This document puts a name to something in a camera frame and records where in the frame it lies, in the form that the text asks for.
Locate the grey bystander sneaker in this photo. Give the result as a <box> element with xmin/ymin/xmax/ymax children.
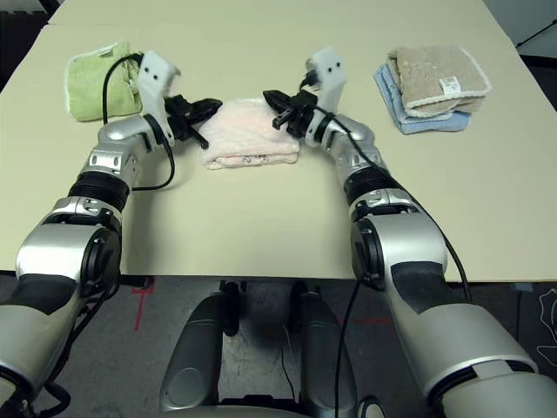
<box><xmin>356</xmin><ymin>394</ymin><xmax>385</xmax><ymax>418</ymax></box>

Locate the beige folded towel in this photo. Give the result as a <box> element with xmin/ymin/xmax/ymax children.
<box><xmin>386</xmin><ymin>42</ymin><xmax>493</xmax><ymax>119</ymax></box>

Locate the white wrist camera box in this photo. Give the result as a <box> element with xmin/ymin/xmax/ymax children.
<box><xmin>302</xmin><ymin>44</ymin><xmax>349</xmax><ymax>117</ymax></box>
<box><xmin>138</xmin><ymin>50</ymin><xmax>182</xmax><ymax>147</ymax></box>

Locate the dark cabinet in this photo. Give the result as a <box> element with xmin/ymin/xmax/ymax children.
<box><xmin>520</xmin><ymin>54</ymin><xmax>557</xmax><ymax>112</ymax></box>

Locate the light blue folded towel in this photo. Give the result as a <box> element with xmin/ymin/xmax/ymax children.
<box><xmin>372</xmin><ymin>63</ymin><xmax>473</xmax><ymax>135</ymax></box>

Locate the pink towel with white trim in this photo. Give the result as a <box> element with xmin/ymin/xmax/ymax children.
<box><xmin>200</xmin><ymin>98</ymin><xmax>301</xmax><ymax>171</ymax></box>

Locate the thin floor cable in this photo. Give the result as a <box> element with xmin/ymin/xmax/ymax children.
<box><xmin>280</xmin><ymin>324</ymin><xmax>299</xmax><ymax>401</ymax></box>

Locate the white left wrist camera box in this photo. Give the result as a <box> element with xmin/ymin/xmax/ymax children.
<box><xmin>138</xmin><ymin>50</ymin><xmax>182</xmax><ymax>147</ymax></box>

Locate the black foam floor mat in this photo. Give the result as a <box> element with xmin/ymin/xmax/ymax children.
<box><xmin>0</xmin><ymin>10</ymin><xmax>57</xmax><ymax>95</ymax></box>

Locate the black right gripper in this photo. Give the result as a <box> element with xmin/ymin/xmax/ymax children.
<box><xmin>262</xmin><ymin>89</ymin><xmax>325</xmax><ymax>140</ymax></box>

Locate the black tripod stand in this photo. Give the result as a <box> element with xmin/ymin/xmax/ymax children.
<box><xmin>515</xmin><ymin>17</ymin><xmax>557</xmax><ymax>50</ymax></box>

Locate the green folded towel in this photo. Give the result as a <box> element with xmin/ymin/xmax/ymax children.
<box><xmin>64</xmin><ymin>39</ymin><xmax>147</xmax><ymax>123</ymax></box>

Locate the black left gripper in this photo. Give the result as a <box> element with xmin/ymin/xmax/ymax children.
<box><xmin>163</xmin><ymin>94</ymin><xmax>223</xmax><ymax>151</ymax></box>

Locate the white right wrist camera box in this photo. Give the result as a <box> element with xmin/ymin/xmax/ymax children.
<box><xmin>302</xmin><ymin>44</ymin><xmax>349</xmax><ymax>117</ymax></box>

